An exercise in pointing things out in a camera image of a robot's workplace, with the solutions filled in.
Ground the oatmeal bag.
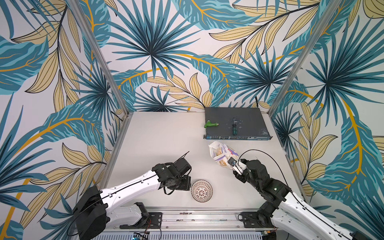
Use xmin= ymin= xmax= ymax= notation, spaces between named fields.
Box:
xmin=209 ymin=141 xmax=240 ymax=170

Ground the patterned breakfast bowl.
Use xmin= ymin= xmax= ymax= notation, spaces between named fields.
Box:
xmin=191 ymin=180 xmax=213 ymax=203

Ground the green T-handle tool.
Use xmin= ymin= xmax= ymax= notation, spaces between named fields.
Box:
xmin=204 ymin=120 xmax=219 ymax=129

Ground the grey network switch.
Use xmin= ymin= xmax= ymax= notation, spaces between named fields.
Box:
xmin=204 ymin=108 xmax=272 ymax=141

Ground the right aluminium frame post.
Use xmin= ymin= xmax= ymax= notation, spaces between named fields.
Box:
xmin=267 ymin=1 xmax=342 ymax=117

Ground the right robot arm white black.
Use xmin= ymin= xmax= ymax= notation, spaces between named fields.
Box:
xmin=228 ymin=158 xmax=367 ymax=240

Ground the dark green screwdriver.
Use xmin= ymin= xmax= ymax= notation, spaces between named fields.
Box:
xmin=232 ymin=118 xmax=238 ymax=136

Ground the left aluminium frame post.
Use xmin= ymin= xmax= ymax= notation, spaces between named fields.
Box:
xmin=68 ymin=0 xmax=129 ymax=118

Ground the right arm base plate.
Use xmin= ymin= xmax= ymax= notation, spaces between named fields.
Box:
xmin=238 ymin=211 xmax=278 ymax=229

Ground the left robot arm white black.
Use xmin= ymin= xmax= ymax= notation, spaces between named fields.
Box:
xmin=73 ymin=158 xmax=192 ymax=240

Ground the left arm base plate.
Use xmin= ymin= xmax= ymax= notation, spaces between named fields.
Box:
xmin=119 ymin=212 xmax=163 ymax=230

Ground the aluminium frame post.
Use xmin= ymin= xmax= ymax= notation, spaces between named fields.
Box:
xmin=68 ymin=0 xmax=129 ymax=118
xmin=267 ymin=1 xmax=342 ymax=117

